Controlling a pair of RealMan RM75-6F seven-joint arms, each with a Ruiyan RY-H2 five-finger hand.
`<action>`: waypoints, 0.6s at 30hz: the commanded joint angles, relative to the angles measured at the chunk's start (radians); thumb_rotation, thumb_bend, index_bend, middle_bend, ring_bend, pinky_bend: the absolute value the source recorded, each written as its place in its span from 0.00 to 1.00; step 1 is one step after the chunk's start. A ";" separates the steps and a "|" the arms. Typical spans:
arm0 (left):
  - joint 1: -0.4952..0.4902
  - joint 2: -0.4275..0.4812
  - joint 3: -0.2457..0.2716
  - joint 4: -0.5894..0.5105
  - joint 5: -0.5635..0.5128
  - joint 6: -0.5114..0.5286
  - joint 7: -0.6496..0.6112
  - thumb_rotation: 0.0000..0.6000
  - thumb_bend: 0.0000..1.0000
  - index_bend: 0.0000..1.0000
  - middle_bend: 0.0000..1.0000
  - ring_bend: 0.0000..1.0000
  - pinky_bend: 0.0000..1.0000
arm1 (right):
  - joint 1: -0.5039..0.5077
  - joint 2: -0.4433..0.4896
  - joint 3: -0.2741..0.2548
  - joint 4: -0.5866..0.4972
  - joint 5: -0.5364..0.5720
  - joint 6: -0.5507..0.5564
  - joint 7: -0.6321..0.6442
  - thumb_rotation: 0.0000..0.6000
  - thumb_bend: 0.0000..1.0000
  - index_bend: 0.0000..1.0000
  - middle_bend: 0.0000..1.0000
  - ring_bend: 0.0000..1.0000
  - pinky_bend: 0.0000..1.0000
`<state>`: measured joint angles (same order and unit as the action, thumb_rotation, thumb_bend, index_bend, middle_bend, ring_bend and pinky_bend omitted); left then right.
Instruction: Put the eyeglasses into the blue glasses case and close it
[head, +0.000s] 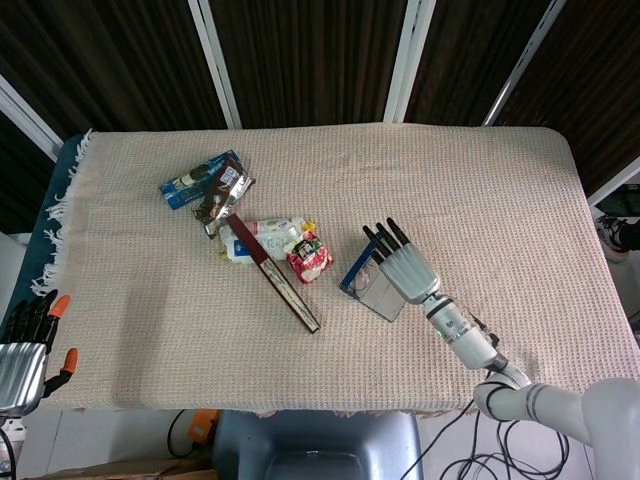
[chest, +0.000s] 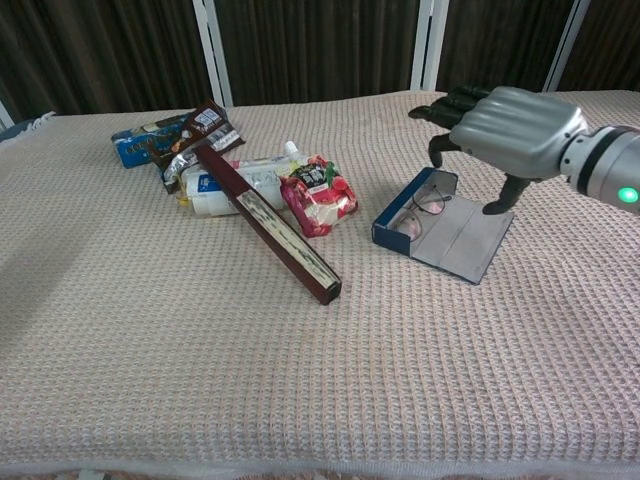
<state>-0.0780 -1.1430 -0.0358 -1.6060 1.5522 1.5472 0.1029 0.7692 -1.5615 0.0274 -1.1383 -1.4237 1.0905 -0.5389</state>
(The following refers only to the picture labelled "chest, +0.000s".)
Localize beige waffle weave cloth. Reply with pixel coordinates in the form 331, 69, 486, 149
0, 89, 640, 480

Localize teal table pad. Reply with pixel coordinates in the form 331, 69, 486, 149
0, 121, 32, 145

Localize red drink pouch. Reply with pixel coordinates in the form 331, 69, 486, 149
278, 141, 360, 239

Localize blue glasses case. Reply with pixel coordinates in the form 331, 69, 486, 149
370, 166, 516, 286

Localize dark brown curtain panel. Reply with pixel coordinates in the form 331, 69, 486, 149
214, 0, 421, 106
0, 0, 224, 124
557, 0, 640, 93
435, 0, 574, 94

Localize thin-framed eyeglasses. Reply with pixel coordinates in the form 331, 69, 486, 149
394, 184, 454, 240

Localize blue cookie box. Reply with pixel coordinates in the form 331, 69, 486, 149
110, 115, 196, 170

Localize white plastic tissue pack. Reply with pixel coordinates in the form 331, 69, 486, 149
175, 155, 292, 219

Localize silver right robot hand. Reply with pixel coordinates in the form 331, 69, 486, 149
408, 84, 589, 216

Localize brown chocolate snack bag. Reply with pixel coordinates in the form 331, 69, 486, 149
151, 98, 247, 195

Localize long dark red box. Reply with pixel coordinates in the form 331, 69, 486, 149
193, 144, 343, 307

